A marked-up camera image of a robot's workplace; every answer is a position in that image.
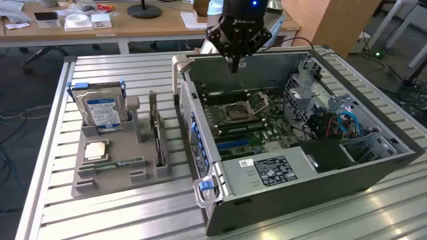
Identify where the white box with black lid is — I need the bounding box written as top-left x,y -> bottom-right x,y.
32,11 -> 63,29

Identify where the blue expansion slot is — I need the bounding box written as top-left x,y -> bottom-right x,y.
216,138 -> 249,151

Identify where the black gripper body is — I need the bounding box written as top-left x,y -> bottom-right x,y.
220,0 -> 268,57

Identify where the grey open PC case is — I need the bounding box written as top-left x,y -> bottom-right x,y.
171,48 -> 427,237

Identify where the white label card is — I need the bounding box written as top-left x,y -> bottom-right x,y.
4,22 -> 31,30

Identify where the clear plastic bag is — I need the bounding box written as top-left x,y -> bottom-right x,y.
0,0 -> 33,23

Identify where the blue floor cable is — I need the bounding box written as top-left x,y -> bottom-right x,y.
0,119 -> 27,215

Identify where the black equipment stand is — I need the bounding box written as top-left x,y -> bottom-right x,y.
385,57 -> 427,111

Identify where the grey parts rack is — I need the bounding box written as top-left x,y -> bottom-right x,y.
71,96 -> 175,200

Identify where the blue wire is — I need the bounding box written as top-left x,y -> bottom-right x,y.
333,110 -> 364,138

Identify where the black office chair base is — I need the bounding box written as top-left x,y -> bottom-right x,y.
19,43 -> 101,75

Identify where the plain white box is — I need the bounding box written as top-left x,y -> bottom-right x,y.
89,13 -> 113,29

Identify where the green graphics card black fan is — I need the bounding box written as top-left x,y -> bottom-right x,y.
148,90 -> 168,168

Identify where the metal disk bay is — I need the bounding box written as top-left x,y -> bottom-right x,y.
337,132 -> 400,165

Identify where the black cable behind case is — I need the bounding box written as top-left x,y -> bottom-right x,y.
263,36 -> 339,55

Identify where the metal drive cage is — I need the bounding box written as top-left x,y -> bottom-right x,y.
283,58 -> 335,126

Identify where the grey power supply unit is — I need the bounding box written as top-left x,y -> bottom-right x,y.
219,146 -> 320,196

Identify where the hard disk with blue carrier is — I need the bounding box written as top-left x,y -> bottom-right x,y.
65,79 -> 133,133

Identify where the wooden desk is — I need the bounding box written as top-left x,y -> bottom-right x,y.
0,0 -> 303,48

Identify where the CPU socket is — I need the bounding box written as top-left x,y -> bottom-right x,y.
224,102 -> 249,119

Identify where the white desk frame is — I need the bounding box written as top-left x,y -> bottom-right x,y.
364,0 -> 427,70

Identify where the white tape roll holder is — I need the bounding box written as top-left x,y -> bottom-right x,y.
63,13 -> 95,32

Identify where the green motherboard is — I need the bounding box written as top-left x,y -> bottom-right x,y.
199,88 -> 301,161

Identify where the silver CPU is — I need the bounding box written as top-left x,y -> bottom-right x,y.
83,142 -> 108,161

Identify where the black lamp base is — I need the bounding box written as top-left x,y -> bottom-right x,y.
125,0 -> 164,19

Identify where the green RAM stick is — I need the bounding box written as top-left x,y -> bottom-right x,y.
81,157 -> 145,171

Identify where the white paper stack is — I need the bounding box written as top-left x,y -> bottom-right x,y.
180,10 -> 209,31

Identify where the red wire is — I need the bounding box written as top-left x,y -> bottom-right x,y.
325,117 -> 339,137

